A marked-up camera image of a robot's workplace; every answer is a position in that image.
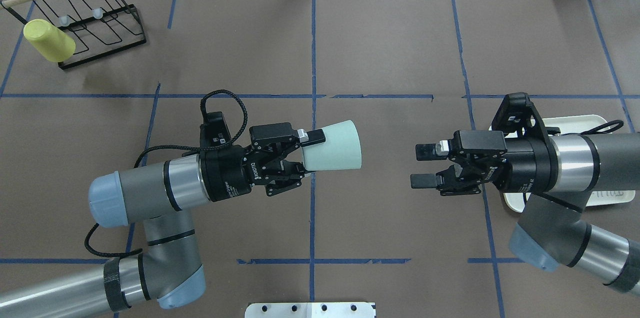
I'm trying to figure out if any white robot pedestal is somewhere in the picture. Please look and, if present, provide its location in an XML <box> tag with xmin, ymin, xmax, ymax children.
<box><xmin>244</xmin><ymin>302</ymin><xmax>377</xmax><ymax>318</ymax></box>

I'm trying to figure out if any white bear print tray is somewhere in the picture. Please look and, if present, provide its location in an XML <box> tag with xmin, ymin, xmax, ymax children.
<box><xmin>488</xmin><ymin>114</ymin><xmax>634</xmax><ymax>215</ymax></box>

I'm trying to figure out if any black camera cable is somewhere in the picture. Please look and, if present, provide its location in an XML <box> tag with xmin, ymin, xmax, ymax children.
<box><xmin>520</xmin><ymin>119</ymin><xmax>626</xmax><ymax>209</ymax></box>
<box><xmin>84</xmin><ymin>89</ymin><xmax>249</xmax><ymax>259</ymax></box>

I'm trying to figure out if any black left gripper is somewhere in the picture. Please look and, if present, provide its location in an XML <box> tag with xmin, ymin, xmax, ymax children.
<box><xmin>199</xmin><ymin>122</ymin><xmax>326</xmax><ymax>202</ymax></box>

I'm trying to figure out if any black left camera cable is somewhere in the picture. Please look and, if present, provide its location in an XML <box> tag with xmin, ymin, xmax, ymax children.
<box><xmin>84</xmin><ymin>89</ymin><xmax>249</xmax><ymax>259</ymax></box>

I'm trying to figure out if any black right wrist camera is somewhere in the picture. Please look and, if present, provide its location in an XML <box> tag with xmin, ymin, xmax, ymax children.
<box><xmin>491</xmin><ymin>92</ymin><xmax>560</xmax><ymax>140</ymax></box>

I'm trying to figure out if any black right camera cable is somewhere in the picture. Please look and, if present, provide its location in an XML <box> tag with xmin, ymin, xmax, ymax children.
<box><xmin>520</xmin><ymin>119</ymin><xmax>626</xmax><ymax>209</ymax></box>

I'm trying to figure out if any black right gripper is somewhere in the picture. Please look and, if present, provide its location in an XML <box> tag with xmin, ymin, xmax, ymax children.
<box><xmin>410</xmin><ymin>131</ymin><xmax>554</xmax><ymax>196</ymax></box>

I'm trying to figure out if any light green cup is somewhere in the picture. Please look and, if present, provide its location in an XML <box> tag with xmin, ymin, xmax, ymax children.
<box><xmin>302</xmin><ymin>120</ymin><xmax>362</xmax><ymax>172</ymax></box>

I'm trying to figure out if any black wire cup rack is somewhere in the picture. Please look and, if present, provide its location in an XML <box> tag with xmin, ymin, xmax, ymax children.
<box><xmin>1</xmin><ymin>0</ymin><xmax>147</xmax><ymax>70</ymax></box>

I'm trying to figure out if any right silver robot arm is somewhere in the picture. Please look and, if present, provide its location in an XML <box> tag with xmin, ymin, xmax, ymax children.
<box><xmin>410</xmin><ymin>131</ymin><xmax>639</xmax><ymax>295</ymax></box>

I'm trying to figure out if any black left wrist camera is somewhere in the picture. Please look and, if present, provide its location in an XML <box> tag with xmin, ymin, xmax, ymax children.
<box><xmin>199</xmin><ymin>111</ymin><xmax>233</xmax><ymax>149</ymax></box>

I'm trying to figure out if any yellow cup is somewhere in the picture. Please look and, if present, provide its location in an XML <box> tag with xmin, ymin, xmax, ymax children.
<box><xmin>22</xmin><ymin>18</ymin><xmax>76</xmax><ymax>63</ymax></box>

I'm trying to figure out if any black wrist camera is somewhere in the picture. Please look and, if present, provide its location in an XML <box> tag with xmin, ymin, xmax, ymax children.
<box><xmin>199</xmin><ymin>111</ymin><xmax>233</xmax><ymax>149</ymax></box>
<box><xmin>491</xmin><ymin>92</ymin><xmax>560</xmax><ymax>140</ymax></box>

